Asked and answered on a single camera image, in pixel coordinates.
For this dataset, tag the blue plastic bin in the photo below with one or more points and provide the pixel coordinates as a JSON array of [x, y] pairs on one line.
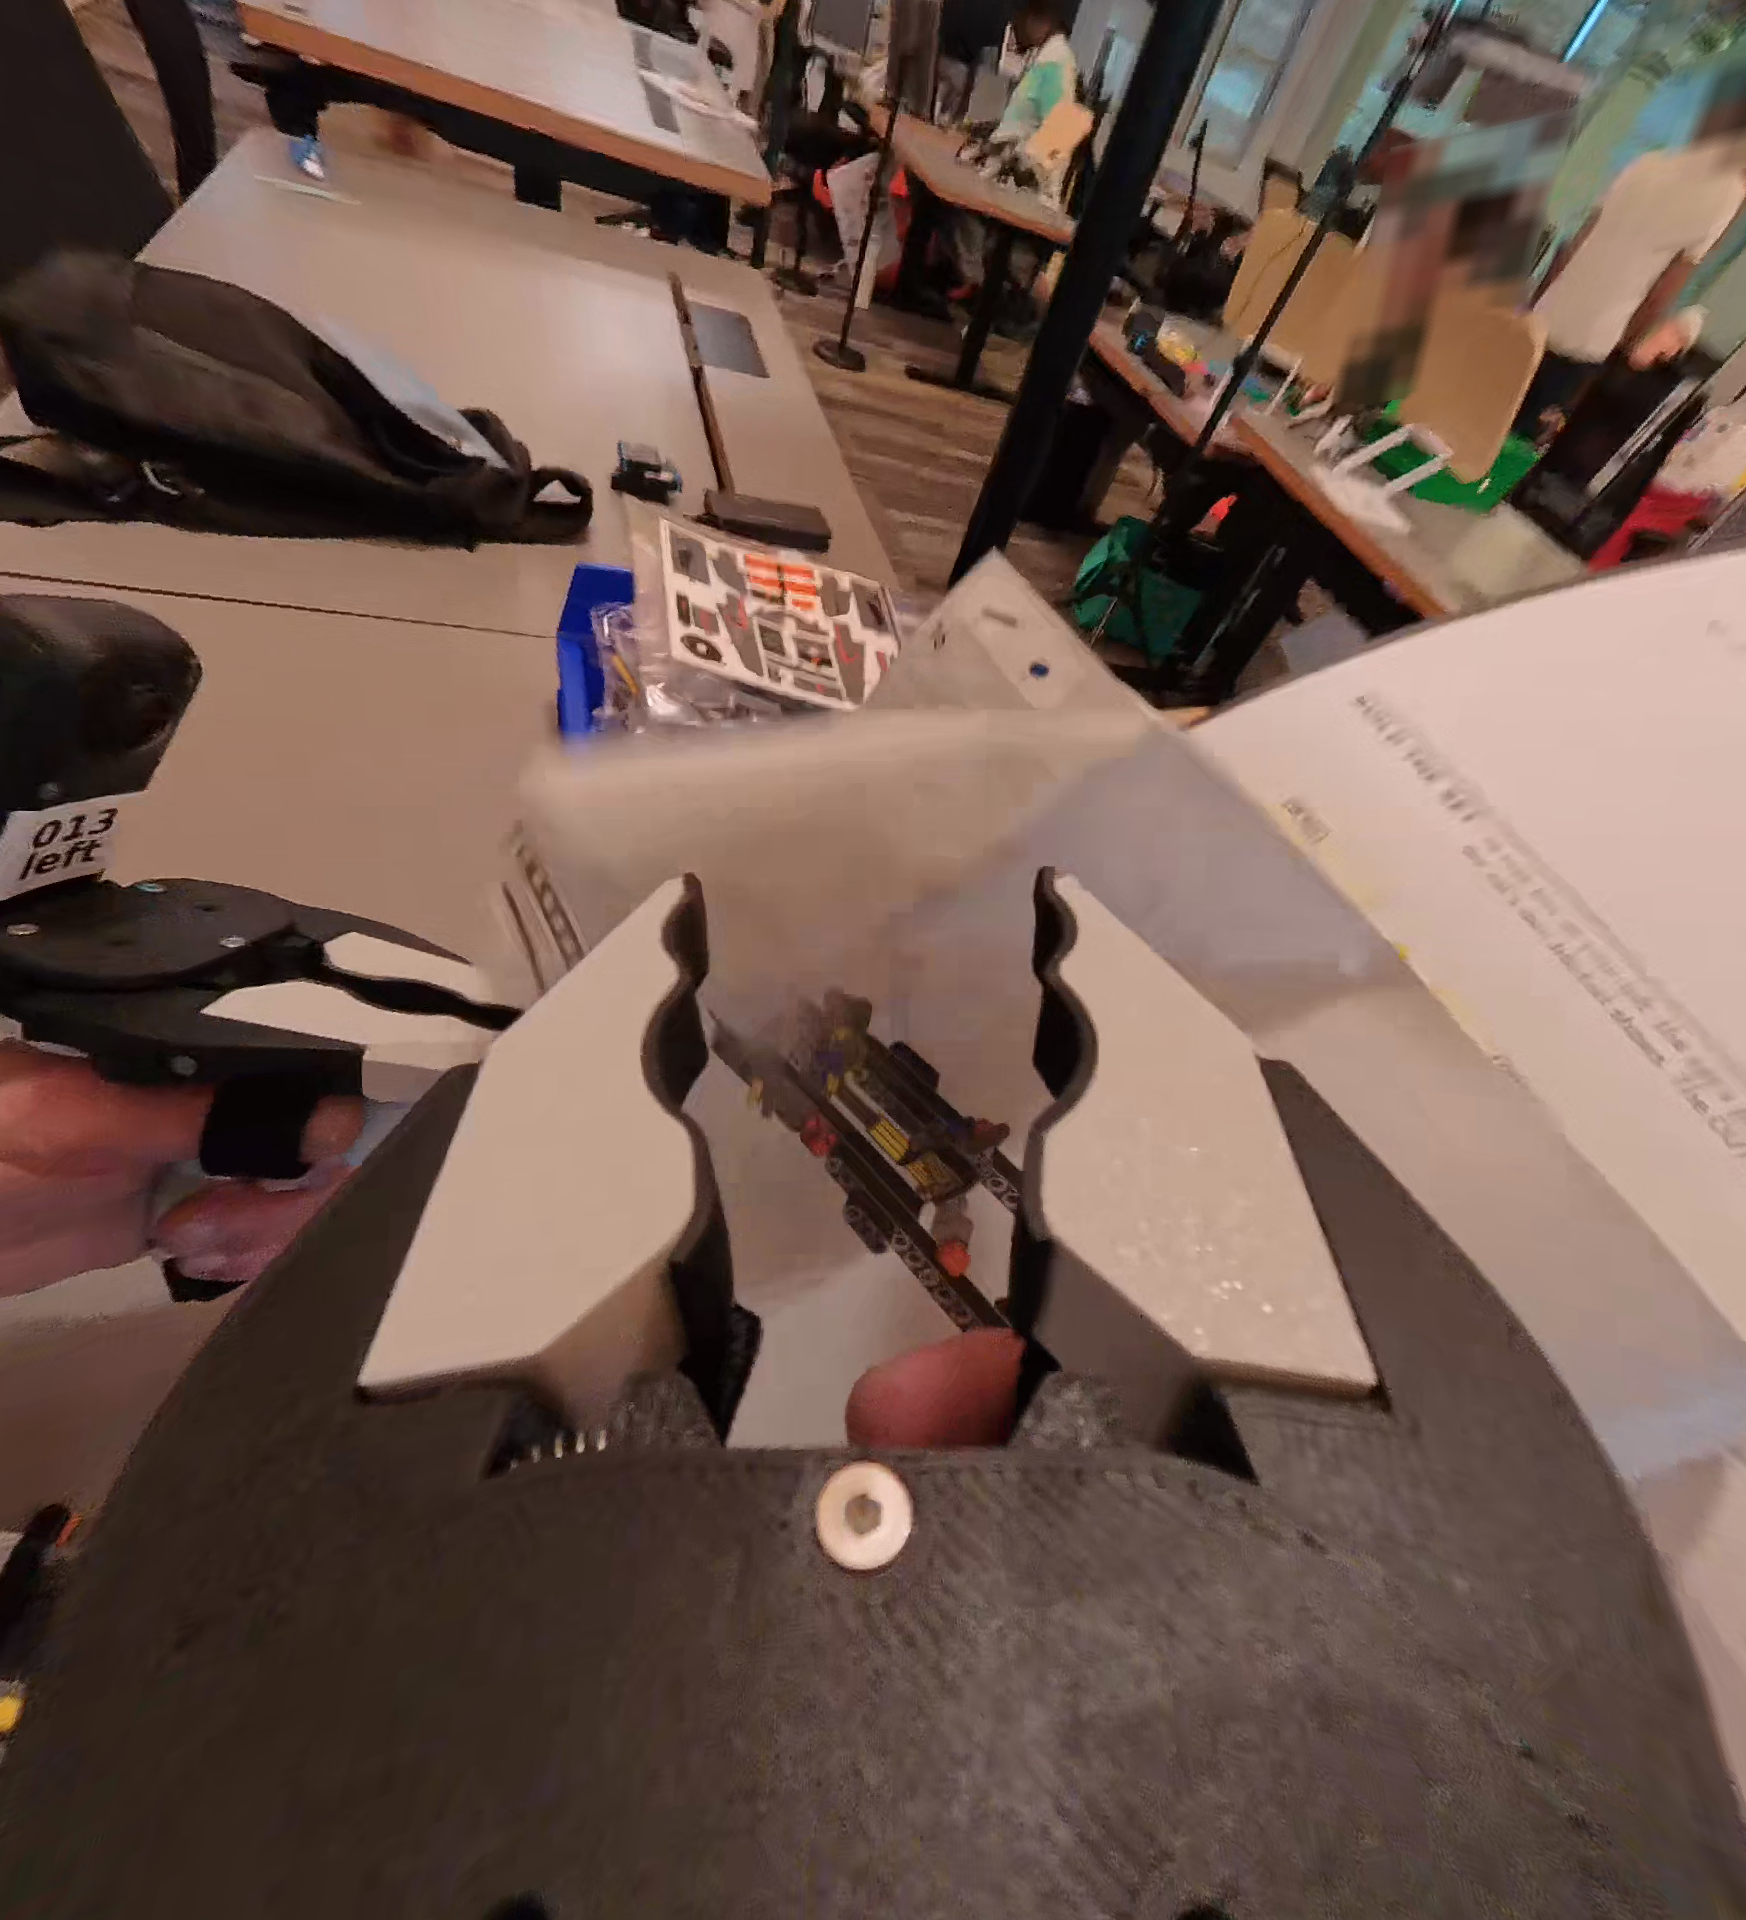
[[579, 659]]

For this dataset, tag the black office chair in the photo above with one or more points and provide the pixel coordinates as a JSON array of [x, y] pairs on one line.
[[19, 121]]

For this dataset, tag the lego sticker sheet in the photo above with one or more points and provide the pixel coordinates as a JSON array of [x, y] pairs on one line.
[[783, 616]]

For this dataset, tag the printed paper sheet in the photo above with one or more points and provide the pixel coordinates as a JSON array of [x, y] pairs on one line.
[[1638, 901]]

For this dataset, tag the green bag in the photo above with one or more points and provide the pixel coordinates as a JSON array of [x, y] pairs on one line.
[[1129, 577]]

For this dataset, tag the black support pole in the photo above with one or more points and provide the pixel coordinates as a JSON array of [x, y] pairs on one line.
[[1098, 269]]

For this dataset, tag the cardboard sheet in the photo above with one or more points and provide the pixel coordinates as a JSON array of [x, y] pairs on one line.
[[1489, 435]]

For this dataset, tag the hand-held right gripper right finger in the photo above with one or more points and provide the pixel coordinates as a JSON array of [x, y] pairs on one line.
[[1188, 1214]]

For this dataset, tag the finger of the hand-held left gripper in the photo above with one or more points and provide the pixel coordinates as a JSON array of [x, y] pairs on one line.
[[371, 954], [362, 1032]]

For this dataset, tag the lego instruction booklet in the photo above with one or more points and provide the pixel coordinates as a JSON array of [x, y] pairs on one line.
[[888, 840]]

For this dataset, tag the black stanchion pole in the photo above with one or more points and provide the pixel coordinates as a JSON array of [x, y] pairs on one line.
[[844, 357]]

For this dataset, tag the small black device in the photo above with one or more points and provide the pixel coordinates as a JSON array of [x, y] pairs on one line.
[[645, 473]]

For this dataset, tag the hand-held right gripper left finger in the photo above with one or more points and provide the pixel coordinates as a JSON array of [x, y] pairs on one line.
[[543, 1214]]

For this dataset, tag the black backpack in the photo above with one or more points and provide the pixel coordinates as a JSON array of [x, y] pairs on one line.
[[213, 404]]

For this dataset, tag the person's left hand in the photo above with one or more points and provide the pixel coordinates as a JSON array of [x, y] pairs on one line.
[[33, 1170]]

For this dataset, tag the grey table with wooden edge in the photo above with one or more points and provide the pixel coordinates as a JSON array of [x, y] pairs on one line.
[[514, 75]]

